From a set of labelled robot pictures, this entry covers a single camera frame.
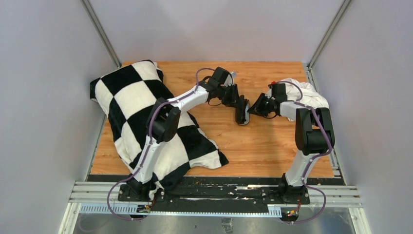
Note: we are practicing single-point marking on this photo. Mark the black glasses case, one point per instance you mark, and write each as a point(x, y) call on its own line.
point(242, 116)

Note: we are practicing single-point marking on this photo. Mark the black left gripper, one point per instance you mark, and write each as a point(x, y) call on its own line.
point(234, 94)

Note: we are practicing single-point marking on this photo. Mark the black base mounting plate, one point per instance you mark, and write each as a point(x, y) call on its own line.
point(219, 195)

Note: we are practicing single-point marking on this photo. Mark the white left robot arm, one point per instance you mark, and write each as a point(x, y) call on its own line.
point(164, 120)

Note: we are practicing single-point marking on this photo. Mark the aluminium frame rail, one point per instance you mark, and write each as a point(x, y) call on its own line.
point(93, 208)

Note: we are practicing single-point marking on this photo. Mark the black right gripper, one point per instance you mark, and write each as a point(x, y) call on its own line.
point(256, 108)

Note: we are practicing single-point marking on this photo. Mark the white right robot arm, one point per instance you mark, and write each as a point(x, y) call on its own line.
point(314, 133)

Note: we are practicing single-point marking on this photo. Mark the black white checkered pillow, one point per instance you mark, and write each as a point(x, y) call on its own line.
point(127, 96)

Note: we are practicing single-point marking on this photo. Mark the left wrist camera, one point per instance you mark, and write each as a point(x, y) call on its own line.
point(233, 75)

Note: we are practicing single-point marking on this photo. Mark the crumpled white cloth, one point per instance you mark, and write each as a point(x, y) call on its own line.
point(306, 91)

